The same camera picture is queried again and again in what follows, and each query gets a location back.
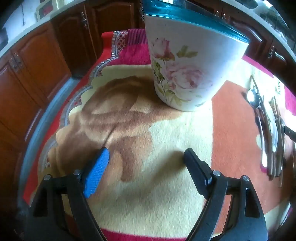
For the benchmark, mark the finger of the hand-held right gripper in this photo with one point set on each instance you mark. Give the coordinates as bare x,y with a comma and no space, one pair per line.
290,132

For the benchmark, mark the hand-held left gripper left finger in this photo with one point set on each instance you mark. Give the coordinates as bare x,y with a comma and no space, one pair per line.
97,171

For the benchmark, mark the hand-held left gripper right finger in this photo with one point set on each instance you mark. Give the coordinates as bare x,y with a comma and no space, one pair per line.
196,169

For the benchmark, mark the silver metal utensil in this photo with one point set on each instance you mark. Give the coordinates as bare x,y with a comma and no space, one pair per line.
272,134

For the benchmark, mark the metal fork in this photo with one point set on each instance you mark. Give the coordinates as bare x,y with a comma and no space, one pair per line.
276,109

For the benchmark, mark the white floral cup teal rim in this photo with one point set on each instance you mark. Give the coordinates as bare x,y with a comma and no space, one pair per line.
192,58

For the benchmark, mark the printed fleece blanket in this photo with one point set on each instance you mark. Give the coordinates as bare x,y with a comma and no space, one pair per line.
150,129

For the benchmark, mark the brown wooden lower cabinets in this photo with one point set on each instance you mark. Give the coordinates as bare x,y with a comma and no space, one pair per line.
30,69

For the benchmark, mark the cream microwave oven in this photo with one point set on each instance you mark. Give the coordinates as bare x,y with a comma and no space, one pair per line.
46,9

